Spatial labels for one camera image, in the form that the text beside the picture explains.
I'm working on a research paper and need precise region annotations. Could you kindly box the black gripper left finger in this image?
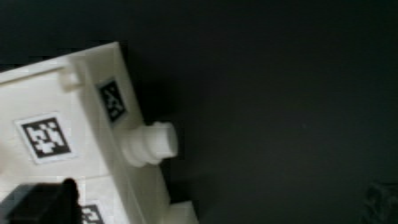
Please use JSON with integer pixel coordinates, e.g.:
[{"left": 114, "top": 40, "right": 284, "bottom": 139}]
[{"left": 0, "top": 179, "right": 80, "bottom": 224}]

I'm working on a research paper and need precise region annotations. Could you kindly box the white cabinet body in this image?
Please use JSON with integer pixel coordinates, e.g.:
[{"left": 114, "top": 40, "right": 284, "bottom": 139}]
[{"left": 0, "top": 43, "right": 199, "bottom": 224}]

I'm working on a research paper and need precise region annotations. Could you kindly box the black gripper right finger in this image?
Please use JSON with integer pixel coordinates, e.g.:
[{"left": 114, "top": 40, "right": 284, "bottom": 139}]
[{"left": 361, "top": 182, "right": 398, "bottom": 224}]

